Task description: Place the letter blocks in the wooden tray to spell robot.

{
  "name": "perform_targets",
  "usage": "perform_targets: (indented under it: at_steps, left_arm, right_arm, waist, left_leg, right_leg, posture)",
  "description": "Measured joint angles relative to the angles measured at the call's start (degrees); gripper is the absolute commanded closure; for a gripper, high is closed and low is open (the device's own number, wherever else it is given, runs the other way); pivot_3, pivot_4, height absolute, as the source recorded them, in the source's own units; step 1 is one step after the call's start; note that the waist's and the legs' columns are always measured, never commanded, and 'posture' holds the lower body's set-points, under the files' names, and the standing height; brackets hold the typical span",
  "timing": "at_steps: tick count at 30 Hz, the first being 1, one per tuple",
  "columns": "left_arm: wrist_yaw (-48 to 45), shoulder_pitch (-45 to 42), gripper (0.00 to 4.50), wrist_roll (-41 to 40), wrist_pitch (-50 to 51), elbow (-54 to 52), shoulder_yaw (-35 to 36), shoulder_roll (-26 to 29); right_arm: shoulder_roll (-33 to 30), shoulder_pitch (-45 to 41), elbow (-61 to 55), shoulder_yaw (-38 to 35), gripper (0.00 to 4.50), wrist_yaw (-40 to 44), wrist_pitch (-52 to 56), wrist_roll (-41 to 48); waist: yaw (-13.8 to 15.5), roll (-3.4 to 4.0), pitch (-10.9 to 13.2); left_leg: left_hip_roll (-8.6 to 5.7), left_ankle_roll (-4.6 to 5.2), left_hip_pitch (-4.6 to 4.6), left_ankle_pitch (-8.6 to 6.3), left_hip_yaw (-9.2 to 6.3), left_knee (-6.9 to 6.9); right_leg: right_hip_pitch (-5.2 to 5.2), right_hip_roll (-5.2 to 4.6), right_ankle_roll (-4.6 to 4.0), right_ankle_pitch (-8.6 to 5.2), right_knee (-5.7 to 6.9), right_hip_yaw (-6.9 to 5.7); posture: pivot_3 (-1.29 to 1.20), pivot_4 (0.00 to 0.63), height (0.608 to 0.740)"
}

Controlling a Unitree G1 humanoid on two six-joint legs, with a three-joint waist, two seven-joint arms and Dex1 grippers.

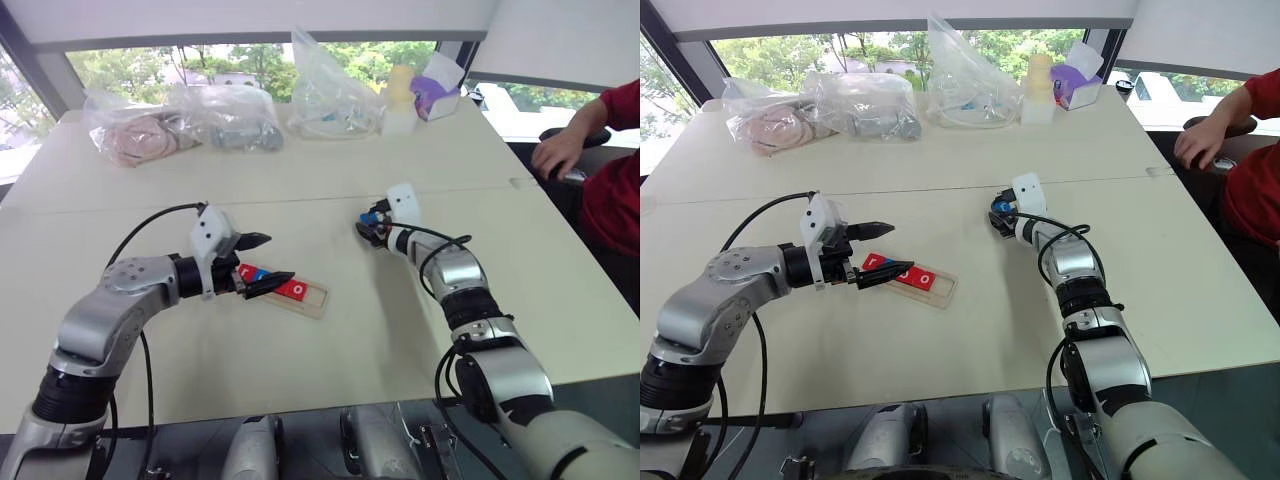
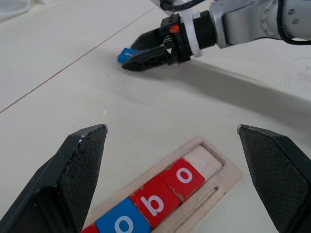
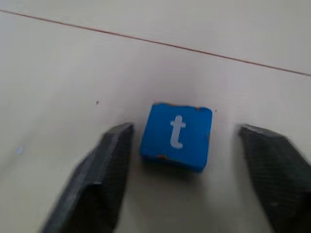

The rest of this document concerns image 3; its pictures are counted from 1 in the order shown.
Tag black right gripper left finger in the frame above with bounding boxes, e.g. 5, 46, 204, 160
38, 122, 135, 233

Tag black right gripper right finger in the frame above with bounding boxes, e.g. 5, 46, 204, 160
238, 124, 311, 233

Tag blue letter block t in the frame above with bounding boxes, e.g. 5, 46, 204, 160
139, 102, 213, 173

